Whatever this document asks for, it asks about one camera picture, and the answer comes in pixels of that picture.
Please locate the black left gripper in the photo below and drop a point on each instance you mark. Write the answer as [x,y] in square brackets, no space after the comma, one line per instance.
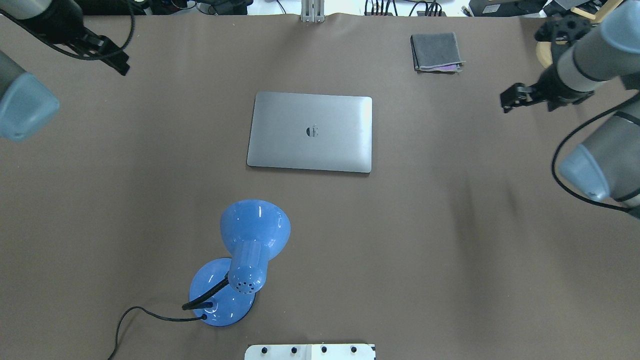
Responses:
[64,26]

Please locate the grey folded cloth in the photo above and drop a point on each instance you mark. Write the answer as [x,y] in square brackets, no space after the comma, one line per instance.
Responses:
[436,52]

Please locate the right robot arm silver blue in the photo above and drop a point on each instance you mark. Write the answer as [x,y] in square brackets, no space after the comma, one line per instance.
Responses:
[598,161]

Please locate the blue desk lamp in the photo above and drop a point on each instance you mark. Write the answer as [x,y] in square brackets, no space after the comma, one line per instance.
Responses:
[224,290]

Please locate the grey laptop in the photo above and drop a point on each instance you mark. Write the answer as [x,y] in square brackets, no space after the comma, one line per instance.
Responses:
[311,132]

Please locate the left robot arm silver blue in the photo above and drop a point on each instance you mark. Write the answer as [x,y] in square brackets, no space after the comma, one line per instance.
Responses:
[27,104]

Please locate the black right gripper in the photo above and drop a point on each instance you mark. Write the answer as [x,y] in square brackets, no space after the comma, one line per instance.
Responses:
[549,83]

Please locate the aluminium frame post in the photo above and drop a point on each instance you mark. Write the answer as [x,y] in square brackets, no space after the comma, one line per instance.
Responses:
[312,11]

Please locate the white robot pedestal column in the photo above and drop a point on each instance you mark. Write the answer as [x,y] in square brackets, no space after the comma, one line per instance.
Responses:
[311,351]

